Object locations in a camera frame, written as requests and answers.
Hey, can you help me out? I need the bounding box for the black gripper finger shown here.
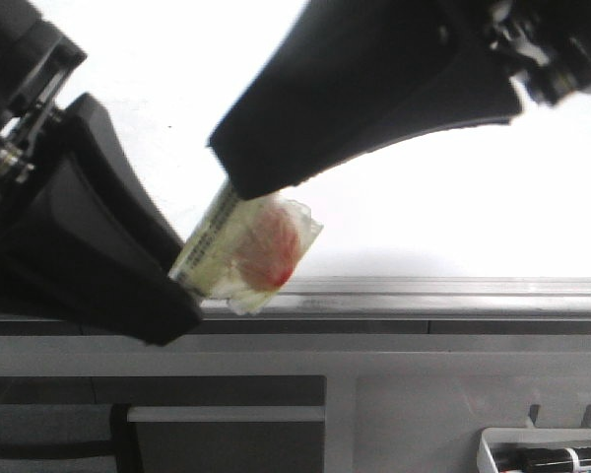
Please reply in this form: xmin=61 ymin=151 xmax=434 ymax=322
xmin=209 ymin=1 xmax=521 ymax=200
xmin=0 ymin=94 xmax=202 ymax=346

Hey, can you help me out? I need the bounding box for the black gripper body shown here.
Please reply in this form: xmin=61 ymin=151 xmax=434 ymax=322
xmin=0 ymin=1 xmax=87 ymax=184
xmin=482 ymin=0 xmax=591 ymax=105

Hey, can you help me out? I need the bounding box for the white taped whiteboard marker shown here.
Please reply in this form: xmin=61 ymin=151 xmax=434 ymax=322
xmin=168 ymin=181 xmax=323 ymax=315

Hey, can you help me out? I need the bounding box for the black capped whiteboard marker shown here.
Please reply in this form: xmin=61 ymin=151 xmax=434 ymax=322
xmin=494 ymin=446 xmax=591 ymax=473

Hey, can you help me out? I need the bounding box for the white marker tray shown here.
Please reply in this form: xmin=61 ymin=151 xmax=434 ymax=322
xmin=477 ymin=428 xmax=591 ymax=472

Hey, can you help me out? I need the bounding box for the white whiteboard with aluminium frame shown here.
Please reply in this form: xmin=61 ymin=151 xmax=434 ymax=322
xmin=29 ymin=1 xmax=591 ymax=314

